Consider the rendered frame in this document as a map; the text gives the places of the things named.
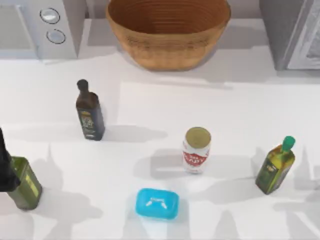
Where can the green-capped olive oil bottle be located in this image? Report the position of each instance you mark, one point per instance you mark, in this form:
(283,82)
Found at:
(276,166)

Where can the blue soap box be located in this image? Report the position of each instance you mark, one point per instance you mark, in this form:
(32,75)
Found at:
(157,204)

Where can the red and white can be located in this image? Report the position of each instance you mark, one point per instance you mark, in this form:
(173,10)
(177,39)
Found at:
(196,152)

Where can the grey cabinet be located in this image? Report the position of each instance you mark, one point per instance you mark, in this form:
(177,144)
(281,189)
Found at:
(290,32)

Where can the dark square bottle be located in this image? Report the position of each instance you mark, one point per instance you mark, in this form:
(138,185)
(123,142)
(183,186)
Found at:
(90,115)

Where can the round microwave knob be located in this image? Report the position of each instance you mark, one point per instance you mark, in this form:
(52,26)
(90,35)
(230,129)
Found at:
(49,15)
(56,36)

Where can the pale microwave oven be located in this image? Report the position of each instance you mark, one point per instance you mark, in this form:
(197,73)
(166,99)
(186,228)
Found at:
(22,30)

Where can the woven wooden basket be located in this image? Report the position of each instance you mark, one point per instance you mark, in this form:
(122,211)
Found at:
(168,40)

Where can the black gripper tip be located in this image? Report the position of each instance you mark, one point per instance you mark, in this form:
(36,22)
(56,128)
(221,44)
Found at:
(5,165)

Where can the olive green square bottle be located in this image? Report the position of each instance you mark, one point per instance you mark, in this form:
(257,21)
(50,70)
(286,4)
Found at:
(25,185)

